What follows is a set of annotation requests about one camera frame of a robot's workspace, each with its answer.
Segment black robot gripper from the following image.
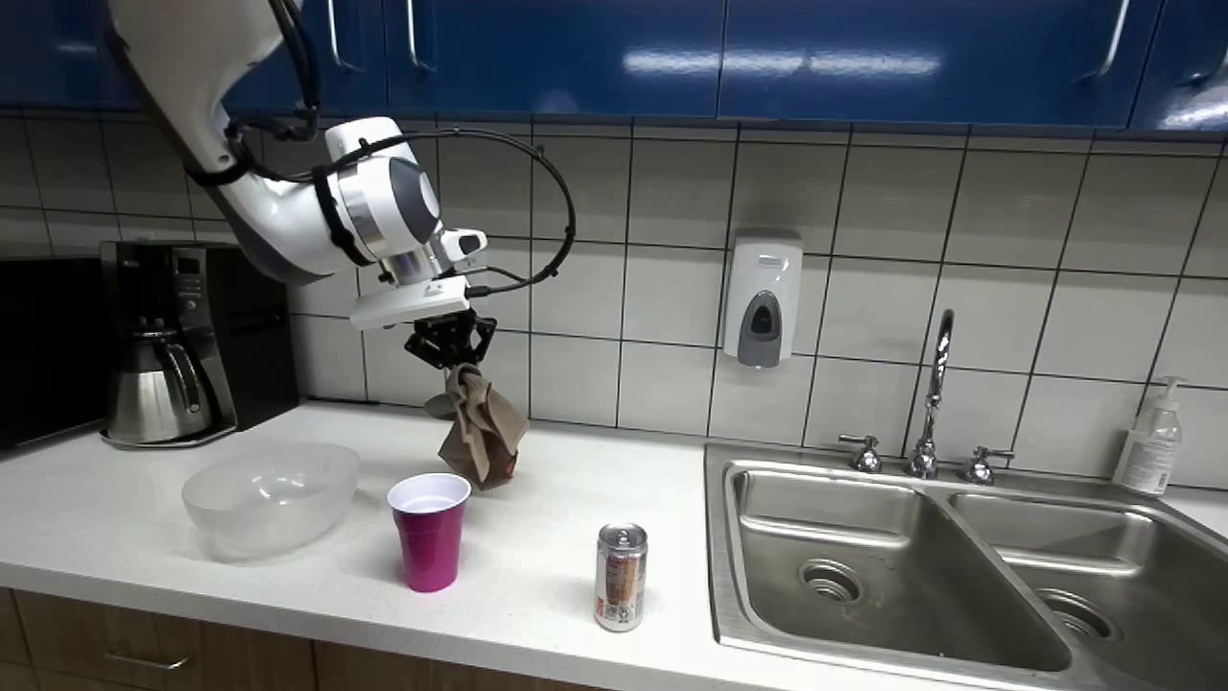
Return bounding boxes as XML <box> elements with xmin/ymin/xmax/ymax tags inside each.
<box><xmin>405</xmin><ymin>312</ymin><xmax>499</xmax><ymax>369</ymax></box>

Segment grey-brown waffle cloth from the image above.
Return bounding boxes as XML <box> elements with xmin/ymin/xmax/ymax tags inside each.
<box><xmin>429</xmin><ymin>367</ymin><xmax>525</xmax><ymax>492</ymax></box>

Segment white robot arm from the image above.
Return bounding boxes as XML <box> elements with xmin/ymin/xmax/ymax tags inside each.
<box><xmin>104</xmin><ymin>0</ymin><xmax>488</xmax><ymax>335</ymax></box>

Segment clear plastic bowl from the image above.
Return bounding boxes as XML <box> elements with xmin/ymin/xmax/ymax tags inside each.
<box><xmin>180</xmin><ymin>443</ymin><xmax>363</xmax><ymax>562</ymax></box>

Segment magenta plastic cup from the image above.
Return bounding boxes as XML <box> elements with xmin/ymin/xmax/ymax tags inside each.
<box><xmin>389</xmin><ymin>471</ymin><xmax>471</xmax><ymax>592</ymax></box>

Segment black steel coffee maker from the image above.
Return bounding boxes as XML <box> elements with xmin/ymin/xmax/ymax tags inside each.
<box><xmin>104</xmin><ymin>241</ymin><xmax>300</xmax><ymax>447</ymax></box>

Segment red and white soda can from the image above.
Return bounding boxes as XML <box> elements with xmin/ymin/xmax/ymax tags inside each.
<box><xmin>594</xmin><ymin>523</ymin><xmax>649</xmax><ymax>634</ymax></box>

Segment steel coffee carafe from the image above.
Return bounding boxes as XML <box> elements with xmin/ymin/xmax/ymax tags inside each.
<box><xmin>104</xmin><ymin>332</ymin><xmax>213</xmax><ymax>450</ymax></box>

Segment blue upper cabinets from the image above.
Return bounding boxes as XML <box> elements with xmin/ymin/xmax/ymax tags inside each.
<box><xmin>0</xmin><ymin>0</ymin><xmax>1228</xmax><ymax>137</ymax></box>

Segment black silver microwave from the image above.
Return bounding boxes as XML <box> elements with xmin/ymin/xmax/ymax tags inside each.
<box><xmin>0</xmin><ymin>258</ymin><xmax>112</xmax><ymax>452</ymax></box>

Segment chrome sink faucet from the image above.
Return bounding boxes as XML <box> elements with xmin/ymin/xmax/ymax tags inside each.
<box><xmin>837</xmin><ymin>312</ymin><xmax>1014</xmax><ymax>483</ymax></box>

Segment stainless steel double sink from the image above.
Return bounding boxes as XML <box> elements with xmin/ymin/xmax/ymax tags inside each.
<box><xmin>703</xmin><ymin>450</ymin><xmax>1228</xmax><ymax>691</ymax></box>

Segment clear soap pump bottle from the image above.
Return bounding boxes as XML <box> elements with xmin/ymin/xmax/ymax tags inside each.
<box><xmin>1112</xmin><ymin>379</ymin><xmax>1183</xmax><ymax>497</ymax></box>

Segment white wall soap dispenser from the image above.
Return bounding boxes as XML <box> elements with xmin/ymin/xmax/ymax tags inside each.
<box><xmin>722</xmin><ymin>235</ymin><xmax>804</xmax><ymax>369</ymax></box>

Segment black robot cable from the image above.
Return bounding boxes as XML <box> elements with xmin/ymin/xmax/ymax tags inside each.
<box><xmin>190</xmin><ymin>0</ymin><xmax>581</xmax><ymax>304</ymax></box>

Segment wooden drawer with handle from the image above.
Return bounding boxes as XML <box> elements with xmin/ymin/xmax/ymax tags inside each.
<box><xmin>17</xmin><ymin>594</ymin><xmax>315</xmax><ymax>691</ymax></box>

